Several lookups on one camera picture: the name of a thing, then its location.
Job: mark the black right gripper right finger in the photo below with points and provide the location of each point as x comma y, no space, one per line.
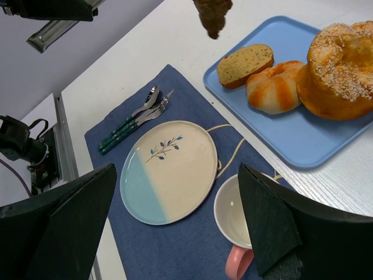
294,237

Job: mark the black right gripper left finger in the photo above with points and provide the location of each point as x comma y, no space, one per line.
55,235

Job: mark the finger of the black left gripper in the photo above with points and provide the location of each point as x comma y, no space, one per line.
50,9

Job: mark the stainless steel tongs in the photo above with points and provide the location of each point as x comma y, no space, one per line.
55,29

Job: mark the brown chocolate croissant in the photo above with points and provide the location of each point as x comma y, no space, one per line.
212,15

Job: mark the yellow bread slice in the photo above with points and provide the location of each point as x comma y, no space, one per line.
233,70

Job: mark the pink mug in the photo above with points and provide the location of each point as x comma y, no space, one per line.
230,219

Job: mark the blue cloth placemat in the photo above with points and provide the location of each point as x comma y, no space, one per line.
192,248

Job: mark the light blue tray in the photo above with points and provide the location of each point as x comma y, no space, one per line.
299,138

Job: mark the cream and blue plate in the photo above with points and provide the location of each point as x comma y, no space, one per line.
168,172

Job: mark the orange striped round bun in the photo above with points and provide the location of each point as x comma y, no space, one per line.
273,91

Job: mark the sugar-topped tall orange bun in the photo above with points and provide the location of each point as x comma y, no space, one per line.
336,81

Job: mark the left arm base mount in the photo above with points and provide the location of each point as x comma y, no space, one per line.
44,163

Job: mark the aluminium frame rail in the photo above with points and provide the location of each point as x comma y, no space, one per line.
67,163

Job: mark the spoon with green handle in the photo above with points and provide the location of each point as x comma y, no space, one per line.
149,102

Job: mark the knife with green handle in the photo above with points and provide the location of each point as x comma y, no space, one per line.
148,112

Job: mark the fork with green handle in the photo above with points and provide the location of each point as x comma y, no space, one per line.
134,125

